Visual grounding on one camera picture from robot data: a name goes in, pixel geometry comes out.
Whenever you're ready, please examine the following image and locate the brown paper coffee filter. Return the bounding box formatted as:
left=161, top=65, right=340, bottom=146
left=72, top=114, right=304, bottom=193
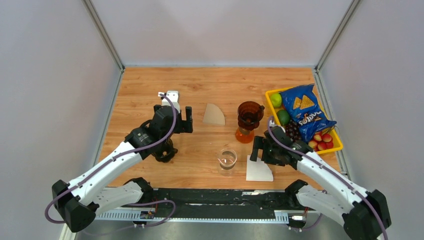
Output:
left=202, top=103, right=226, bottom=126

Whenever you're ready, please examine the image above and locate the white paper coffee filter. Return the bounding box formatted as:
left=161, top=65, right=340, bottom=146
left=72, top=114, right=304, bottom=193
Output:
left=245, top=155, right=274, bottom=182

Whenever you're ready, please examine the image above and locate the olive plastic coffee dripper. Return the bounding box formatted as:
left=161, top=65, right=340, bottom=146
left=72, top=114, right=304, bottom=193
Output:
left=152, top=138, right=178, bottom=163

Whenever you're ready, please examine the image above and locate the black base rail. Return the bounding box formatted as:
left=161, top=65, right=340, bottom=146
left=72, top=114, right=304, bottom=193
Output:
left=139, top=188, right=305, bottom=220

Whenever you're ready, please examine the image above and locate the clear glass beaker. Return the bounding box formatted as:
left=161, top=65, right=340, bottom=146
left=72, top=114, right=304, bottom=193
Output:
left=216, top=148, right=238, bottom=177

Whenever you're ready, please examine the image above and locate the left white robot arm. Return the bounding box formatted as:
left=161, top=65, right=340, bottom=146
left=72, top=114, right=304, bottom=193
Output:
left=51, top=105, right=193, bottom=233

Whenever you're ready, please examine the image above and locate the aluminium frame post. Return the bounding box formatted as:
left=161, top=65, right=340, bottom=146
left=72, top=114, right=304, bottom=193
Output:
left=82, top=0, right=125, bottom=73
left=314, top=0, right=362, bottom=73

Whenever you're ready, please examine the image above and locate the aluminium frame post left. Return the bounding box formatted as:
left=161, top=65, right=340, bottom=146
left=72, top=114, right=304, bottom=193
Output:
left=82, top=0, right=125, bottom=73

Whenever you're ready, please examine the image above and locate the green lime upper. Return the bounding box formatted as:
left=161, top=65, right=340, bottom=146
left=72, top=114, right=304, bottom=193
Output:
left=269, top=92, right=282, bottom=109

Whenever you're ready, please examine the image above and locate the red apples cluster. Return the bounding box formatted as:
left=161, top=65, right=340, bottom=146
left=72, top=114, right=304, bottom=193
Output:
left=308, top=132, right=334, bottom=152

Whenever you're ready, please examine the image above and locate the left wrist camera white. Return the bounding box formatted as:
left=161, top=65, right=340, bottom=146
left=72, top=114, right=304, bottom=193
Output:
left=158, top=90, right=181, bottom=113

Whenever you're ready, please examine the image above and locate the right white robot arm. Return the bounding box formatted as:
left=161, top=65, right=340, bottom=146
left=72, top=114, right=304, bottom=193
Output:
left=250, top=125, right=392, bottom=240

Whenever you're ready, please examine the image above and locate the orange glass carafe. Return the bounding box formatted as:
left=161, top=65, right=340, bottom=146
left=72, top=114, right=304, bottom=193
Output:
left=235, top=127, right=255, bottom=144

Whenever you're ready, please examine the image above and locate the dark grape bunch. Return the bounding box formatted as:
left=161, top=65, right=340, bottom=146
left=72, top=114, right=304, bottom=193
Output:
left=284, top=119, right=302, bottom=143

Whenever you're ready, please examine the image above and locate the aluminium frame post right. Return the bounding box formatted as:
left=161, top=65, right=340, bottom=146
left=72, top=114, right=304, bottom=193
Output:
left=314, top=0, right=362, bottom=73

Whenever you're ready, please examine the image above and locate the green lime lower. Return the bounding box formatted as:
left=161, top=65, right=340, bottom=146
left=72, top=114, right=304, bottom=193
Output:
left=276, top=109, right=291, bottom=126

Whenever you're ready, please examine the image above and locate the brown plastic coffee dripper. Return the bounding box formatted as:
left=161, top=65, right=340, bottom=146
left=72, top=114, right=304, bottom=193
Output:
left=237, top=101, right=265, bottom=131

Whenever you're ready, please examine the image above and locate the blue chips bag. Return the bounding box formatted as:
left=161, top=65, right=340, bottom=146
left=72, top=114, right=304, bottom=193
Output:
left=279, top=84, right=337, bottom=143

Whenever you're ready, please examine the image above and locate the green lime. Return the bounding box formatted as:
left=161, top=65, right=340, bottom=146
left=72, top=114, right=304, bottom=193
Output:
left=276, top=109, right=291, bottom=126
left=269, top=92, right=282, bottom=109

